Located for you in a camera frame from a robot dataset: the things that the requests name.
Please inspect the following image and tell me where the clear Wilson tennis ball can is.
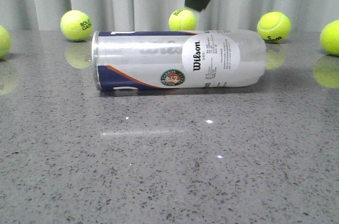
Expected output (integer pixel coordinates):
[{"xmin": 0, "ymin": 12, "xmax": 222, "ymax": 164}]
[{"xmin": 92, "ymin": 30, "xmax": 266, "ymax": 91}]

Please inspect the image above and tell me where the Roland Garros yellow tennis ball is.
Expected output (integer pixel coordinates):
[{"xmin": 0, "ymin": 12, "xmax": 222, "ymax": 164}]
[{"xmin": 60, "ymin": 10, "xmax": 93, "ymax": 41}]

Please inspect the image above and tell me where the centre yellow tennis ball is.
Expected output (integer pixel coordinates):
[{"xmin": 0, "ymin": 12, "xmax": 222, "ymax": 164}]
[{"xmin": 168, "ymin": 9, "xmax": 197, "ymax": 31}]

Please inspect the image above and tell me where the far-right yellow tennis ball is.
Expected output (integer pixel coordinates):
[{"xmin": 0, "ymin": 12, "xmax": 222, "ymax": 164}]
[{"xmin": 320, "ymin": 20, "xmax": 339, "ymax": 56}]

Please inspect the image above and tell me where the far-left yellow tennis ball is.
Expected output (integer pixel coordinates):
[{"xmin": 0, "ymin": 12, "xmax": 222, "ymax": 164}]
[{"xmin": 0, "ymin": 25, "xmax": 12, "ymax": 59}]

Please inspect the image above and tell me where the Wilson 3 yellow tennis ball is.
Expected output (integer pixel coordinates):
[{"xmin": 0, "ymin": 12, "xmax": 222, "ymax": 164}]
[{"xmin": 256, "ymin": 12, "xmax": 291, "ymax": 42}]

